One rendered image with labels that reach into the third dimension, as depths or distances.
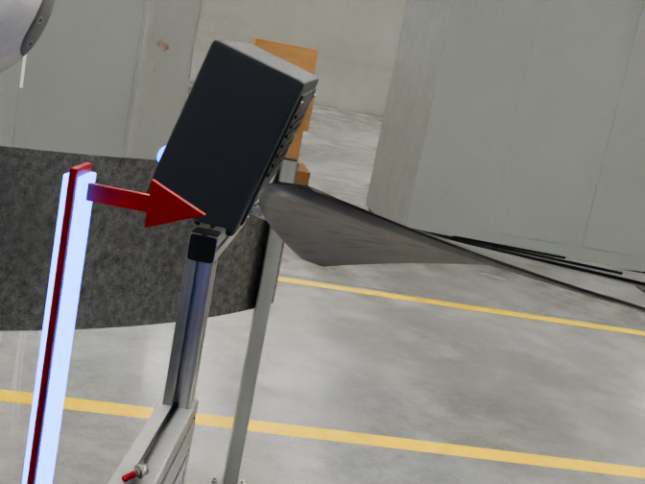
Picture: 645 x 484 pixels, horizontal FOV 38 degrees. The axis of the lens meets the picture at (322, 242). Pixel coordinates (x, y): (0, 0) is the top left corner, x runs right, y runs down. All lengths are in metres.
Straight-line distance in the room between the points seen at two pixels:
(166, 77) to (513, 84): 2.84
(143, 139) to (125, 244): 2.44
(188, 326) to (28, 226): 1.09
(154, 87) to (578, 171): 3.38
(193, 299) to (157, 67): 3.58
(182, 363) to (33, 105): 5.39
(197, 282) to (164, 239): 1.22
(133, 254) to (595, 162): 5.06
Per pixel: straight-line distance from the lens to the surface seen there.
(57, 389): 0.49
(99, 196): 0.46
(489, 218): 6.68
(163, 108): 4.57
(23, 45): 0.79
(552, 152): 6.75
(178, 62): 4.56
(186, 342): 1.03
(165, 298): 2.29
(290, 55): 8.38
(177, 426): 1.00
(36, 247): 2.10
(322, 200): 0.36
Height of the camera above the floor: 1.27
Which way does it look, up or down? 12 degrees down
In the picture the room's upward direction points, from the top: 11 degrees clockwise
